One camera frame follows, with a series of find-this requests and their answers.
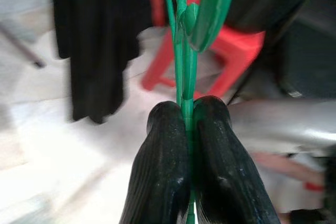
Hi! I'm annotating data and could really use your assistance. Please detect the green plastic hanger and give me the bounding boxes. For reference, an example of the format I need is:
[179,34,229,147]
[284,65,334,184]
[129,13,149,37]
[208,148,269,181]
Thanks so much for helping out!
[161,0,239,224]

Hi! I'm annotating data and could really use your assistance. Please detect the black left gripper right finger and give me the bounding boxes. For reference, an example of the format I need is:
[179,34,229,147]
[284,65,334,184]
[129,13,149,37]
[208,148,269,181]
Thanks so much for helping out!
[193,95,279,224]

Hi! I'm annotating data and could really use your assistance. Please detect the red plastic stool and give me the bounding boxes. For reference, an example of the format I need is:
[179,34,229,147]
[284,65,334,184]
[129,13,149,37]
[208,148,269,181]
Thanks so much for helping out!
[140,0,266,96]

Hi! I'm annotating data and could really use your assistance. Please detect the silver metal clothes rack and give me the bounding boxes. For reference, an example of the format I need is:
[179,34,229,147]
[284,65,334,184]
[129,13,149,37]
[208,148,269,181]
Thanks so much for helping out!
[0,22,45,69]

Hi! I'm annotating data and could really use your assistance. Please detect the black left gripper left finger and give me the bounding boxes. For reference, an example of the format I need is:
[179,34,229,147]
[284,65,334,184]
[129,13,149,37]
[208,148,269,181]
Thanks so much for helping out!
[119,101,191,224]

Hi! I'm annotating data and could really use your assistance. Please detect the navy polo shirt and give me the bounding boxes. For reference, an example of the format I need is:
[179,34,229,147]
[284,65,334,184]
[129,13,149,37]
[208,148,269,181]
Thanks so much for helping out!
[51,0,141,124]

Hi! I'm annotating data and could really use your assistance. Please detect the dark brown sofa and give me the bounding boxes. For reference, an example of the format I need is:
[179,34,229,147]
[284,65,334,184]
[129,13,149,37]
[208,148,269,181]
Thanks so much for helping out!
[223,0,336,99]

